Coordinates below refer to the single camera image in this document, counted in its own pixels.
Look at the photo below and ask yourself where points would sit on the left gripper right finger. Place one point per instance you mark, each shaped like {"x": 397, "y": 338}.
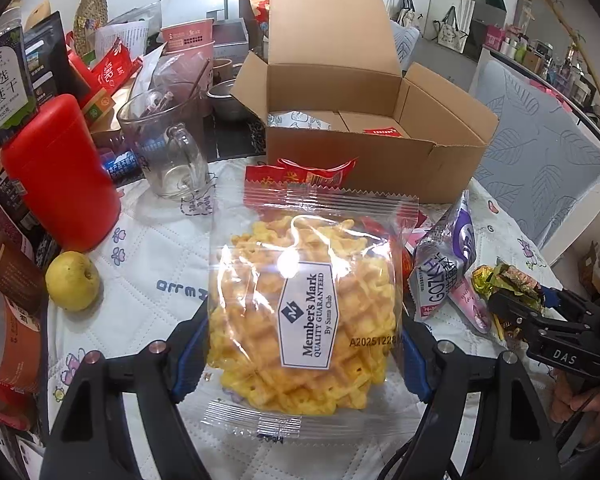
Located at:
{"x": 512, "y": 437}

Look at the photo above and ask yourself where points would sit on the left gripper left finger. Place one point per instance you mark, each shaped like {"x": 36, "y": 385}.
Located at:
{"x": 90, "y": 438}

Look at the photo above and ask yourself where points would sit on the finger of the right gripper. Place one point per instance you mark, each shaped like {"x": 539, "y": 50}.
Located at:
{"x": 566, "y": 302}
{"x": 512, "y": 311}

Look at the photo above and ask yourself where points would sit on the green brown snack packet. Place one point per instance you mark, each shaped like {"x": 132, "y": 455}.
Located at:
{"x": 487, "y": 280}

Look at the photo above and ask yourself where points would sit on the silver purple snack bag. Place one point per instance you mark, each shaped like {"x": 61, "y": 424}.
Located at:
{"x": 442, "y": 258}

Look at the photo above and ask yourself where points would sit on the clear waffle cookie bag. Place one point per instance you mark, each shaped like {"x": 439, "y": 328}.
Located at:
{"x": 304, "y": 309}

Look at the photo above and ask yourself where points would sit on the red long snack packet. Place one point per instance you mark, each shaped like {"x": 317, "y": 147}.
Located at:
{"x": 391, "y": 131}

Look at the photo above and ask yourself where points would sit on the large red candy bag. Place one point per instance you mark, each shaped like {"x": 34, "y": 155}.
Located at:
{"x": 285, "y": 171}

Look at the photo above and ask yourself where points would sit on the white bread print snack bag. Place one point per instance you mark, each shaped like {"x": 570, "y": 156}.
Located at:
{"x": 296, "y": 120}

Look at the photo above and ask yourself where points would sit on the yellow green fruit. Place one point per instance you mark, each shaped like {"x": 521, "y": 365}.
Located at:
{"x": 72, "y": 281}

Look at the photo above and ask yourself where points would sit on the red plastic canister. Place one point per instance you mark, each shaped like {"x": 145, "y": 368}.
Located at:
{"x": 56, "y": 169}

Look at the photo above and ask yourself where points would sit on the open cardboard box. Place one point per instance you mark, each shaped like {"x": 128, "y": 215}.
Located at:
{"x": 336, "y": 60}

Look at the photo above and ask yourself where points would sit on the glass mug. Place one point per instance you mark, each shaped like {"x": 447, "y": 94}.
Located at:
{"x": 164, "y": 128}

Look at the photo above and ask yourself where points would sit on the clear jar dark label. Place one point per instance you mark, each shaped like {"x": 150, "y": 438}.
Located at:
{"x": 18, "y": 104}

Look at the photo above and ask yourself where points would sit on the black standing pouch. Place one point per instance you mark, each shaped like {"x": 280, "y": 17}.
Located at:
{"x": 48, "y": 64}

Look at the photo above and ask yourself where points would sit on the red foil packet upright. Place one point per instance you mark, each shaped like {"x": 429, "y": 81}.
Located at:
{"x": 116, "y": 67}

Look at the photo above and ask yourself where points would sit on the pink paper cup stack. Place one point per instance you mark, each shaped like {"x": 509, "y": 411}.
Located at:
{"x": 188, "y": 55}

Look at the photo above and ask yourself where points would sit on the woven round mat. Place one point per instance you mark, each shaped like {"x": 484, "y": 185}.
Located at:
{"x": 90, "y": 16}

